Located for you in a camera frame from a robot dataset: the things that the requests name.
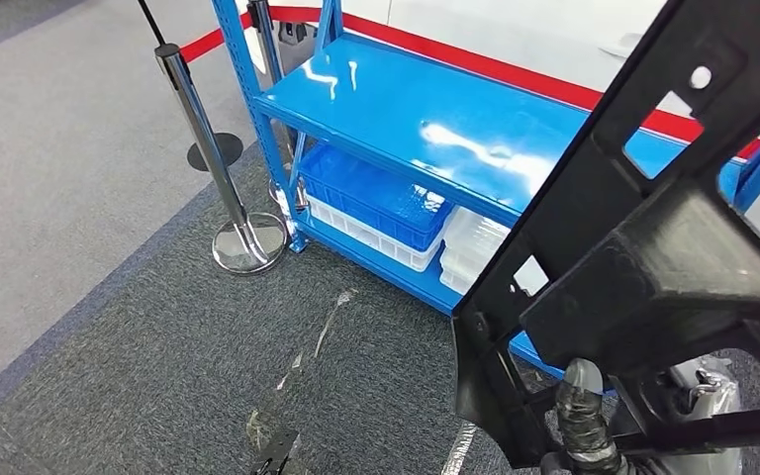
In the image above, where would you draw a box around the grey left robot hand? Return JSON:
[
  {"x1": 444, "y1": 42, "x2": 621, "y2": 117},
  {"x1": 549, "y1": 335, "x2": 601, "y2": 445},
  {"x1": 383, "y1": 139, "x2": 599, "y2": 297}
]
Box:
[{"x1": 540, "y1": 356, "x2": 742, "y2": 475}]

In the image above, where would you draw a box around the blue plastic crate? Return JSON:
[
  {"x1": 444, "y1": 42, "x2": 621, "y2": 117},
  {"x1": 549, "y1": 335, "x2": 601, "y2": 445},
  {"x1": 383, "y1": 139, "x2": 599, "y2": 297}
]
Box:
[{"x1": 298, "y1": 142, "x2": 454, "y2": 252}]

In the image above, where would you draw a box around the clear floor tape square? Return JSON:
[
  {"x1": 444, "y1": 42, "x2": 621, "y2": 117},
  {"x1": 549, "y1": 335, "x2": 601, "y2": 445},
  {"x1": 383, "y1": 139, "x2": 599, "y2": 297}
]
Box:
[{"x1": 245, "y1": 288, "x2": 480, "y2": 475}]

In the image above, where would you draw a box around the white car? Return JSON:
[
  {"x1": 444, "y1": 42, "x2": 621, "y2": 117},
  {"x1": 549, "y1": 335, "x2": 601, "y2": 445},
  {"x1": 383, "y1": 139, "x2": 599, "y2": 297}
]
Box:
[{"x1": 238, "y1": 0, "x2": 760, "y2": 253}]

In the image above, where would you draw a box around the black plastic plate bracket part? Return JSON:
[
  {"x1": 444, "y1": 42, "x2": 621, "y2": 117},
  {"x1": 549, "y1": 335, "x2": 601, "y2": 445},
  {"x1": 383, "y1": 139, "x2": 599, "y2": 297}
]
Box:
[{"x1": 450, "y1": 0, "x2": 760, "y2": 475}]

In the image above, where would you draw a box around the blue metal shelf rack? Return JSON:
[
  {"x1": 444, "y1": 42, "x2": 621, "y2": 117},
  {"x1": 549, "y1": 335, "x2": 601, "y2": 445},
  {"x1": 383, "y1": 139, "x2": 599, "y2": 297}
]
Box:
[{"x1": 212, "y1": 0, "x2": 760, "y2": 382}]

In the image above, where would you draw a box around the white car door handle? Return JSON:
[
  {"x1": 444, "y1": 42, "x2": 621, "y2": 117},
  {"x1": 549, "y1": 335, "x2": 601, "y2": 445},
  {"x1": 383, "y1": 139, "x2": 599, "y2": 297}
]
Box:
[{"x1": 597, "y1": 31, "x2": 643, "y2": 60}]

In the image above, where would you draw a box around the red barrier belt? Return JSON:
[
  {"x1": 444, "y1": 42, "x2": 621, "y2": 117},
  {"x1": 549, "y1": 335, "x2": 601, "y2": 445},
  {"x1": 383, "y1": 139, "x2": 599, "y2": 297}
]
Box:
[
  {"x1": 178, "y1": 11, "x2": 254, "y2": 65},
  {"x1": 268, "y1": 5, "x2": 760, "y2": 177}
]

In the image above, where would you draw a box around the chrome stanchion post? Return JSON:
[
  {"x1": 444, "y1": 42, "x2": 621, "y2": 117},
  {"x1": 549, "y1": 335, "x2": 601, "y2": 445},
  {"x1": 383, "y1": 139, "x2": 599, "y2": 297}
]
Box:
[
  {"x1": 246, "y1": 0, "x2": 309, "y2": 215},
  {"x1": 153, "y1": 42, "x2": 288, "y2": 275}
]

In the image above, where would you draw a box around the thin black stanchion post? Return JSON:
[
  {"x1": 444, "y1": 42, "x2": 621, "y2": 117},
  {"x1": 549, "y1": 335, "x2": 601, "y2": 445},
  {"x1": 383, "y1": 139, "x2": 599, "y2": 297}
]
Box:
[{"x1": 136, "y1": 0, "x2": 244, "y2": 173}]

